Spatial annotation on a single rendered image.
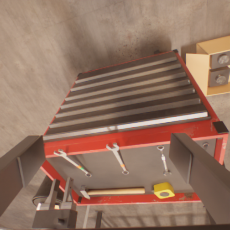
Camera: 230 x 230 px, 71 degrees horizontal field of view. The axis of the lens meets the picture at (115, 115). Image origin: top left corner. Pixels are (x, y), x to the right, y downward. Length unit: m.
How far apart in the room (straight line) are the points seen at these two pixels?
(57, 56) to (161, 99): 1.05
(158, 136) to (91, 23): 1.02
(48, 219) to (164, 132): 0.46
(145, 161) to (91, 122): 0.28
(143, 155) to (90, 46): 1.00
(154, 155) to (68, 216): 0.37
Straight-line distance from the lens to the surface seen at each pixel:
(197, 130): 0.59
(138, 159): 0.70
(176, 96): 0.72
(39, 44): 1.55
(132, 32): 1.34
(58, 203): 2.10
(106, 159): 0.71
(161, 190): 0.85
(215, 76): 1.41
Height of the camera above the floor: 1.31
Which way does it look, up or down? 50 degrees down
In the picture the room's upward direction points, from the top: 172 degrees counter-clockwise
